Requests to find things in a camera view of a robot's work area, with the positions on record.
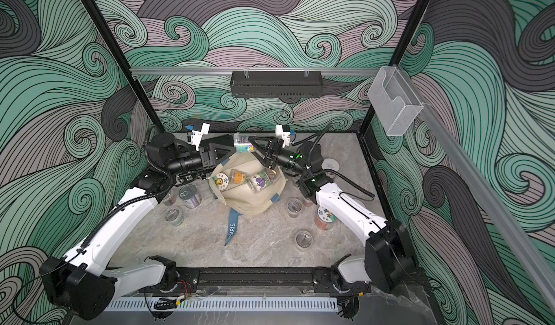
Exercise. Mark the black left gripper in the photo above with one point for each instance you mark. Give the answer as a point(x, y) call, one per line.
point(211, 164)

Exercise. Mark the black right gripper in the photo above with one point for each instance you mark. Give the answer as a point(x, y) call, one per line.
point(269, 153)

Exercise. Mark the dark green label jar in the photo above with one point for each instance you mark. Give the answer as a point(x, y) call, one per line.
point(242, 144)

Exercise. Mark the cream canvas tote bag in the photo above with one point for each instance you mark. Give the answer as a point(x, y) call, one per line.
point(241, 200)

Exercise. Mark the purple yellow label seed can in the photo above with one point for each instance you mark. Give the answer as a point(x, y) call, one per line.
point(190, 196)

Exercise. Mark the clear red-bottom jar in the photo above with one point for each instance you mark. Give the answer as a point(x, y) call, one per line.
point(170, 199)

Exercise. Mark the green lid seed jar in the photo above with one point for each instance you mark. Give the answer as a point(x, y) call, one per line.
point(324, 219)

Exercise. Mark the clear small seed jar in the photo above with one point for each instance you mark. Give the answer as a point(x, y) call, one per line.
point(303, 240)

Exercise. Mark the purple flower label jar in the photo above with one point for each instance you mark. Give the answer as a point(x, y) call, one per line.
point(259, 181)

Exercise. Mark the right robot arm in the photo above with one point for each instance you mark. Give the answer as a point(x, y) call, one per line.
point(389, 257)

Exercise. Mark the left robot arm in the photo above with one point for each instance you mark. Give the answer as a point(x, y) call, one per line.
point(81, 281)

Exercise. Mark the black ribbed hard case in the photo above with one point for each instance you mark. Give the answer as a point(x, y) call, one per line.
point(227, 140)

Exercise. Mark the white lid flower jar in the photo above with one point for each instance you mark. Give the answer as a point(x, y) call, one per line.
point(221, 181)

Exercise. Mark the orange label jar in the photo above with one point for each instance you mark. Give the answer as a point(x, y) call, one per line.
point(237, 178)

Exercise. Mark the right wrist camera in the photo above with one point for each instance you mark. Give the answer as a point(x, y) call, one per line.
point(286, 134)

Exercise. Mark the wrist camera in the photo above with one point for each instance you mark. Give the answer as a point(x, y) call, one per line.
point(286, 134)
point(196, 134)

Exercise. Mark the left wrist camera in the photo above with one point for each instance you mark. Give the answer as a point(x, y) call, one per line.
point(196, 134)

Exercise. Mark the black wall shelf tray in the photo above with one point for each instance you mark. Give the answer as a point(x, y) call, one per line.
point(276, 84)

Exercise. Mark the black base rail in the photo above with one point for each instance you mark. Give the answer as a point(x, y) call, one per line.
point(323, 280)

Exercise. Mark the white mesh wall basket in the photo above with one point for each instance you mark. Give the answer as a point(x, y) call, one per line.
point(394, 98)

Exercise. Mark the white slotted cable duct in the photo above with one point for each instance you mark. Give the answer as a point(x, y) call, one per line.
point(222, 304)

